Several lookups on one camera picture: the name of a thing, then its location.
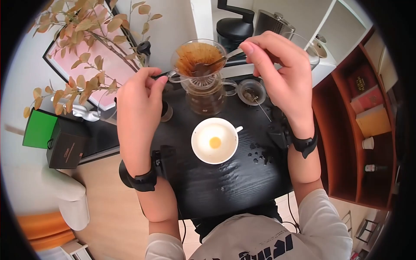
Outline person's left hand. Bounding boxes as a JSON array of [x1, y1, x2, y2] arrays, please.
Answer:
[[116, 67, 169, 177]]

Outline person's right hand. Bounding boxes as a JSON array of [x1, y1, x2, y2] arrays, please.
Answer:
[[239, 31, 315, 139]]

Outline person's left thumb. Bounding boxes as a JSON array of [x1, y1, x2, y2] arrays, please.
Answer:
[[147, 76, 169, 106]]

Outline person's right thumb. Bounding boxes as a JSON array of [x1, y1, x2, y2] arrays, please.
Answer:
[[239, 41, 262, 79]]

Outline person's right index finger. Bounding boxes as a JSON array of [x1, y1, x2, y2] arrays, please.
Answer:
[[244, 31, 288, 49]]

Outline person's left index finger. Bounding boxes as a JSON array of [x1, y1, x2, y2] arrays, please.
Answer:
[[136, 67, 163, 86]]

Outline metal spoon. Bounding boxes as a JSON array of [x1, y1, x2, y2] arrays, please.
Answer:
[[192, 48, 245, 77]]

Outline steel flask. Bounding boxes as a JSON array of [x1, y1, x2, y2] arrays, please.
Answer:
[[253, 9, 296, 38]]

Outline dark cylindrical container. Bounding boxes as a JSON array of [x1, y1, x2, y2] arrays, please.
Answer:
[[161, 100, 174, 123]]

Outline black coffee grinder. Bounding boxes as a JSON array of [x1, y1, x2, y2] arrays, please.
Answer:
[[216, 0, 255, 51]]

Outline small round glass dish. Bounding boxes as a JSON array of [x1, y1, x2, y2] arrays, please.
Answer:
[[237, 79, 267, 106]]

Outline pink framed picture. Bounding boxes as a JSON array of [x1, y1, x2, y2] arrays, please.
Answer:
[[42, 0, 143, 112]]

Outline clear glass pitcher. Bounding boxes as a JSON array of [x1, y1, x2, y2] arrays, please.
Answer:
[[282, 31, 321, 71]]

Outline glass dripper with paper filter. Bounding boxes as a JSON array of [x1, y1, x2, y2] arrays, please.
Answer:
[[167, 39, 228, 90]]

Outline glass coffee carafe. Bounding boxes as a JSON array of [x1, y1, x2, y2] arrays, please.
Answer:
[[180, 73, 238, 116]]

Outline thin metal stick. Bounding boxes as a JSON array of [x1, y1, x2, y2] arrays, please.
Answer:
[[253, 97, 272, 123]]

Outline dried leaf branches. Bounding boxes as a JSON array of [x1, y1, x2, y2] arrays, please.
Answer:
[[23, 0, 163, 119]]

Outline white cup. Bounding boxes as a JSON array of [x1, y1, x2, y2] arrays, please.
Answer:
[[191, 117, 244, 165]]

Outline silver vase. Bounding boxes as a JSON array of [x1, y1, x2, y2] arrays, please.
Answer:
[[71, 103, 101, 123]]

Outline white shelf unit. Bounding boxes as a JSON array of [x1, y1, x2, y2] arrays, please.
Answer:
[[305, 0, 374, 70]]

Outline black wrist band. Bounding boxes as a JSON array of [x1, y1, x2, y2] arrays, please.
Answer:
[[119, 145, 177, 192], [267, 120, 319, 160]]

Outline green box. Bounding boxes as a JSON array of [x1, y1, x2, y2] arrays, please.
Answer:
[[22, 108, 60, 150]]

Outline wooden bookshelf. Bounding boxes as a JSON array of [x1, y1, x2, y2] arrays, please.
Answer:
[[312, 28, 402, 211]]

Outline white armchair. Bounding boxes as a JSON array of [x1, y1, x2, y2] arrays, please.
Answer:
[[41, 164, 91, 232]]

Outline person's body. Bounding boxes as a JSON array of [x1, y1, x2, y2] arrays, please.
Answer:
[[145, 188, 353, 260]]

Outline orange cushion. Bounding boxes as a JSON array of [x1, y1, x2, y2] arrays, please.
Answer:
[[16, 211, 77, 252]]

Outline dark stool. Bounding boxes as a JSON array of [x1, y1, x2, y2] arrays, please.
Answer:
[[355, 217, 381, 245]]

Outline black box with handle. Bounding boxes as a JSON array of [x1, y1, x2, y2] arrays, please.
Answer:
[[46, 118, 89, 169]]

